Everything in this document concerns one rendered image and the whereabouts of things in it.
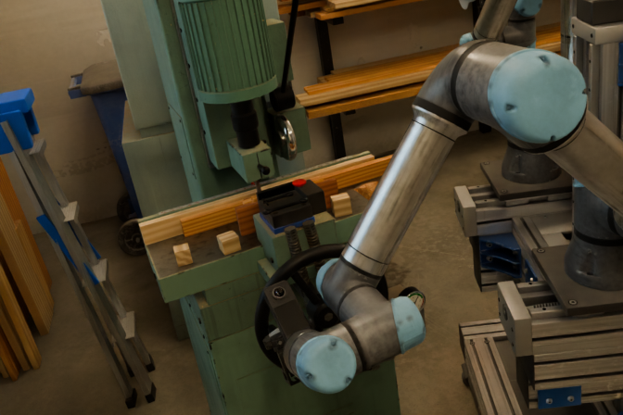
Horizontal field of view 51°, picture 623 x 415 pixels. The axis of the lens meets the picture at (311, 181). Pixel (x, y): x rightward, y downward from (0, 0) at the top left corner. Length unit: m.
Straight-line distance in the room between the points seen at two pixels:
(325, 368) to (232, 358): 0.66
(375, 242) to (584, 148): 0.33
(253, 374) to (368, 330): 0.68
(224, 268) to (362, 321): 0.54
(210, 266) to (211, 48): 0.45
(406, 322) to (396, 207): 0.18
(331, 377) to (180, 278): 0.58
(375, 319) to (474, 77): 0.36
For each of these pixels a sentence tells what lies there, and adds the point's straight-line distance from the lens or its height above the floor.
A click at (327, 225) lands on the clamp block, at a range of 1.34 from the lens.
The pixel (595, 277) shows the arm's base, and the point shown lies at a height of 0.84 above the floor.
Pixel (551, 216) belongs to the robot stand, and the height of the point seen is 0.73.
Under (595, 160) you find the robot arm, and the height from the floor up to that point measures 1.16.
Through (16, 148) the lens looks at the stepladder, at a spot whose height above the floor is 1.02.
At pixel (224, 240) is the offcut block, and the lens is 1.40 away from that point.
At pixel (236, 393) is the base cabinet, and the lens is 1.59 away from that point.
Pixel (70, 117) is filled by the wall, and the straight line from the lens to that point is 3.92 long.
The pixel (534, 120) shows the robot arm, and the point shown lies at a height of 1.26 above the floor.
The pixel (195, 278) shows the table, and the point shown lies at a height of 0.88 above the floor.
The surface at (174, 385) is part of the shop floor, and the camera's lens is 2.59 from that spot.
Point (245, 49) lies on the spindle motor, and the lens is 1.38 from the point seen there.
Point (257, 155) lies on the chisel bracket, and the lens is 1.47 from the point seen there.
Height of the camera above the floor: 1.56
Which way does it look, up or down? 23 degrees down
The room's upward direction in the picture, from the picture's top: 9 degrees counter-clockwise
